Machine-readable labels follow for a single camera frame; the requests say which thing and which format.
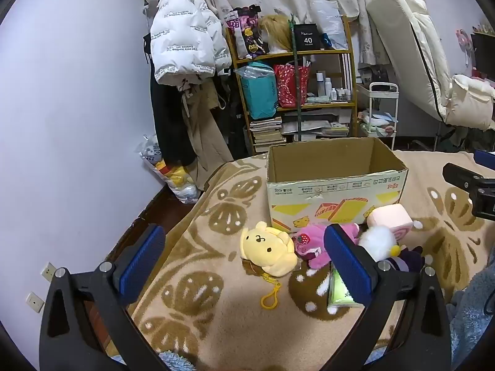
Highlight green tissue packet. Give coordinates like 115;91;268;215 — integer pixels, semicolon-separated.
328;263;364;315

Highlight clear plastic bag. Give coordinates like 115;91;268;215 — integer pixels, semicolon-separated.
234;64;276;83

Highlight white plastic bag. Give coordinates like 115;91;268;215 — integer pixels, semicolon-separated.
309;0;349;50

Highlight plastic bag of plush toys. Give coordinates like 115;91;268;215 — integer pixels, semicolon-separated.
138;135;202;205

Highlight beige patterned blanket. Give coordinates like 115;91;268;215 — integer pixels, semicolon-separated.
104;149;495;371

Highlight pink fan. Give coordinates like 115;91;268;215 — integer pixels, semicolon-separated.
455;29;476;66

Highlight black box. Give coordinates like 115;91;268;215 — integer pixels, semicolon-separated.
293;23;323;52

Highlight white cushion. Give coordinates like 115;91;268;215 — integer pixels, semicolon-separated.
445;73;495;132

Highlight blonde wig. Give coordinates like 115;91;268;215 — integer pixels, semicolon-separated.
258;15;295;55

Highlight black coat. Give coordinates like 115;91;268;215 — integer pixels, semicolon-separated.
143;31;198;167

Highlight white fluffy plush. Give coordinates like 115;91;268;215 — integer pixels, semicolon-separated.
358;222;424;261

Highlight green pole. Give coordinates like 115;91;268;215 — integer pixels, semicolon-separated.
289;13;306;143

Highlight black hanging garment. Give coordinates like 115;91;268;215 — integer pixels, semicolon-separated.
220;75;250;159

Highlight pink bear plush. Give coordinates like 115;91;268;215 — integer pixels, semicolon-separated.
292;222;360;270

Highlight blue fluffy cloth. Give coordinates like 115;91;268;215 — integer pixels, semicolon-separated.
112;350;198;371
445;247;495;371

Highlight white puffer jacket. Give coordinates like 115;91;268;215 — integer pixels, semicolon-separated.
150;0;233;86

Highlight colourful toy package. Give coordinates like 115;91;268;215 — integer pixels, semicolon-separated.
226;6;269;58

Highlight dark purple plush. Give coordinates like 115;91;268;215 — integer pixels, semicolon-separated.
387;245;426;273

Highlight teal bag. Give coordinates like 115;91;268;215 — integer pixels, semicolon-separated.
240;62;279;120

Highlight printed cardboard box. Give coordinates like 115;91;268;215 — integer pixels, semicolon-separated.
266;137;408;233

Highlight stack of books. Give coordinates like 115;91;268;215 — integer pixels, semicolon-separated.
249;117;287;154

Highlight red patterned bag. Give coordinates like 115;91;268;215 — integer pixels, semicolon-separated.
274;64;311;108

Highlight dark green cloth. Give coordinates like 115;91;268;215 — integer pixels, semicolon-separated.
433;124;495;155

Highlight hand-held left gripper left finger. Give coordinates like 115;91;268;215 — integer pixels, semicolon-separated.
39;223;182;371

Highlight pile of papers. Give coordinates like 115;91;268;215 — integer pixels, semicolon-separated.
282;118;351;142

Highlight white folded mattress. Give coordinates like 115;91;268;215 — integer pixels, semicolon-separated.
365;0;455;122

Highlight row of cosmetic bottles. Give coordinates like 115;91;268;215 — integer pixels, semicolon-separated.
315;70;352;103

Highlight white flat panels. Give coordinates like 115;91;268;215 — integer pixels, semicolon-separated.
340;52;354;93

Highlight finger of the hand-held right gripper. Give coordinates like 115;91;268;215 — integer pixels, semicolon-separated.
443;162;495;221
474;149;495;171

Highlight white utility cart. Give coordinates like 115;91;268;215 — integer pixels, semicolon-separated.
358;82;400;151

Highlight yellow frame shelf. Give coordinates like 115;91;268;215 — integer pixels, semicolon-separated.
224;15;358;155

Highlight yellow dog plush keychain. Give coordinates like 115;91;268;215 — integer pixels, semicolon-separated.
240;221;299;310

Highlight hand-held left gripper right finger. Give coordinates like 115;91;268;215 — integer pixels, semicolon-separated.
315;223;452;371

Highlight black shopping bag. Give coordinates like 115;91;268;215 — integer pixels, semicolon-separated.
358;64;392;86

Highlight pink cube plush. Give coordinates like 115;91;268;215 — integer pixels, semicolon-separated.
365;203;414;240

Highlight beige coat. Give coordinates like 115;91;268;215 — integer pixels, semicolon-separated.
180;81;235;192

